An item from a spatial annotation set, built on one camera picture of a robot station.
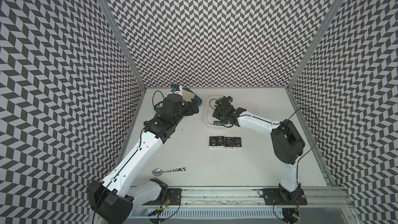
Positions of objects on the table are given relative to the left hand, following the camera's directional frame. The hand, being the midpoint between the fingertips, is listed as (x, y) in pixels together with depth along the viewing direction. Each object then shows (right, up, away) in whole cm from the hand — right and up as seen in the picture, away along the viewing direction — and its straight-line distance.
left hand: (189, 102), depth 74 cm
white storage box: (+10, -4, +7) cm, 13 cm away
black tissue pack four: (+27, -24, +15) cm, 38 cm away
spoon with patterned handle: (-16, -36, +4) cm, 39 cm away
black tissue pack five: (+15, -13, +20) cm, 28 cm away
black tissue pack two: (+17, -23, +15) cm, 32 cm away
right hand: (+14, -8, +20) cm, 26 cm away
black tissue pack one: (+13, -23, +15) cm, 30 cm away
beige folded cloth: (-6, +4, +44) cm, 44 cm away
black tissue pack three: (+22, -24, +15) cm, 35 cm away
